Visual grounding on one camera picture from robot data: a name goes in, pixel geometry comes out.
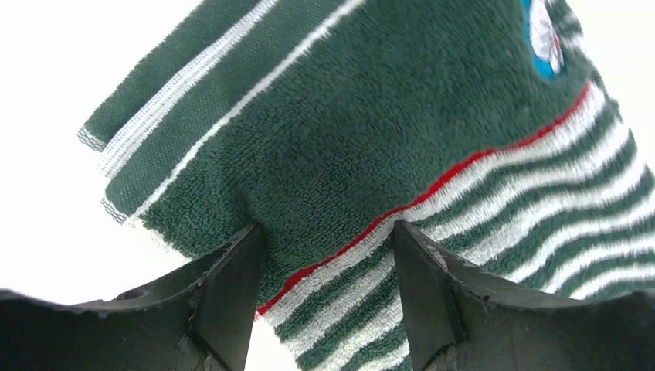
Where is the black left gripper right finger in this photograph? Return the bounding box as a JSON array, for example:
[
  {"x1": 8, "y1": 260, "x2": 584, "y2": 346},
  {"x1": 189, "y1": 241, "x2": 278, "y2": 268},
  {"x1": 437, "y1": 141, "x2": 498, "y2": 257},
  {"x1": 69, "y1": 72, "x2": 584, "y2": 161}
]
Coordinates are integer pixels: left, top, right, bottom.
[{"x1": 392, "y1": 221, "x2": 654, "y2": 370}]

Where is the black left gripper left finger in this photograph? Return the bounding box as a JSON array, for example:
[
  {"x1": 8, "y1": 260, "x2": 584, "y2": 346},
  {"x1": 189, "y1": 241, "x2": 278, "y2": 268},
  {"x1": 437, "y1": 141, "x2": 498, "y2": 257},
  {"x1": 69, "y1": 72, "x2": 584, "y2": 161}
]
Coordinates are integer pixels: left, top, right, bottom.
[{"x1": 1, "y1": 224, "x2": 266, "y2": 370}]

